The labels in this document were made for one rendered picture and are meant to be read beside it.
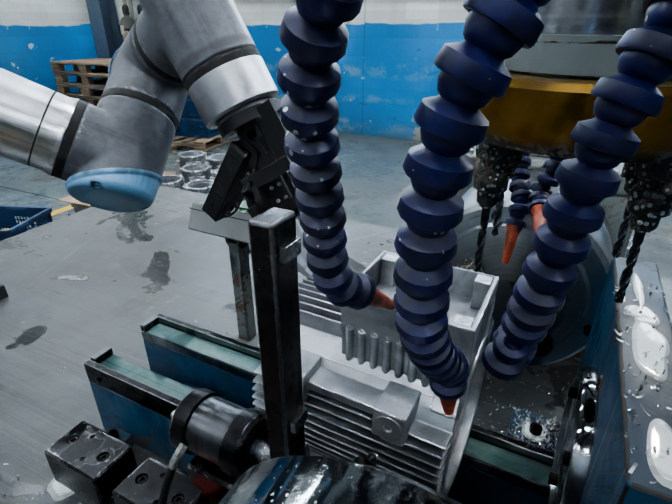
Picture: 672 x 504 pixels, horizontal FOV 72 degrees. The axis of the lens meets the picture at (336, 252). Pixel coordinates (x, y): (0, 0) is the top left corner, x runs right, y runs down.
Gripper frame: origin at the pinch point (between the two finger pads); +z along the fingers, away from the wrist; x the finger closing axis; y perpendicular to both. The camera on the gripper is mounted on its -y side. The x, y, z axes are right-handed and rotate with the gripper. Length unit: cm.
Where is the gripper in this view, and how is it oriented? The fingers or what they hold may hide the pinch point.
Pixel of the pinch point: (312, 274)
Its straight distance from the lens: 56.5
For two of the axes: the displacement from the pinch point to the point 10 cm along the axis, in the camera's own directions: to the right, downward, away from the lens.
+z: 4.4, 8.8, 1.8
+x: 4.6, -4.0, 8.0
